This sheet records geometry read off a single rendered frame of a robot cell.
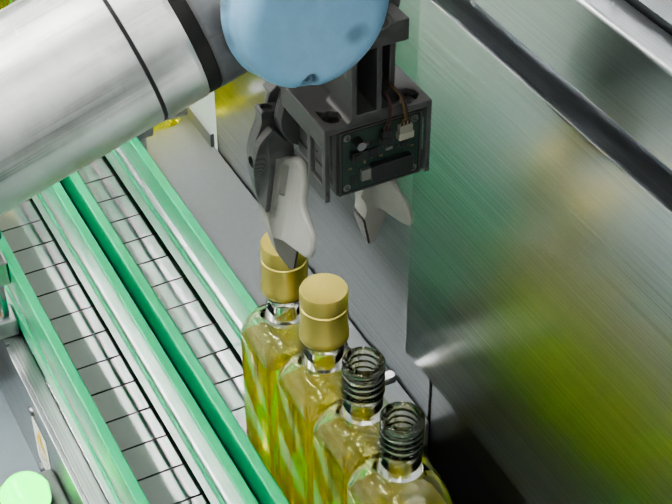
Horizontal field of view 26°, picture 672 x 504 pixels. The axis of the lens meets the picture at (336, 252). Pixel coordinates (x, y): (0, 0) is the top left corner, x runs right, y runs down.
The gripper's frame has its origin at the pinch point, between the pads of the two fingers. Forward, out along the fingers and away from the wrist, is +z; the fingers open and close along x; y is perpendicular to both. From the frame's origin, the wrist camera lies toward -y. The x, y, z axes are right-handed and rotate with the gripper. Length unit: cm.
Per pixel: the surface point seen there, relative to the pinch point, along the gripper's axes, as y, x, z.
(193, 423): -10.7, -6.9, 25.1
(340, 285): 0.3, 1.0, 4.9
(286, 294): -4.2, -1.1, 8.4
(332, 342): 1.7, -0.4, 8.5
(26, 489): -19.5, -19.6, 35.5
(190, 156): -55, 11, 33
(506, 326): 5.3, 11.6, 9.2
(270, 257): -4.9, -1.9, 5.2
